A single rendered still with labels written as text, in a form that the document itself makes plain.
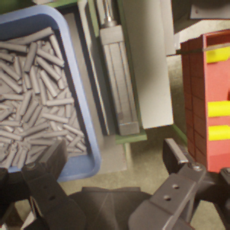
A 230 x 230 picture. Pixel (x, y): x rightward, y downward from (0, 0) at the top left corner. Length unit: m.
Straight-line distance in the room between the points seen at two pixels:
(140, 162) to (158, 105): 1.30
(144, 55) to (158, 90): 0.09
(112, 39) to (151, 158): 1.45
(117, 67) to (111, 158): 0.30
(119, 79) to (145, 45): 0.11
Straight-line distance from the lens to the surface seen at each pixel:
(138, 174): 1.77
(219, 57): 0.83
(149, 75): 0.41
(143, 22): 0.42
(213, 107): 0.85
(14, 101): 0.51
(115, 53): 0.34
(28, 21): 0.43
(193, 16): 0.54
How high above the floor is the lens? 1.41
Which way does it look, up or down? 73 degrees down
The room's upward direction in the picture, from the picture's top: 176 degrees counter-clockwise
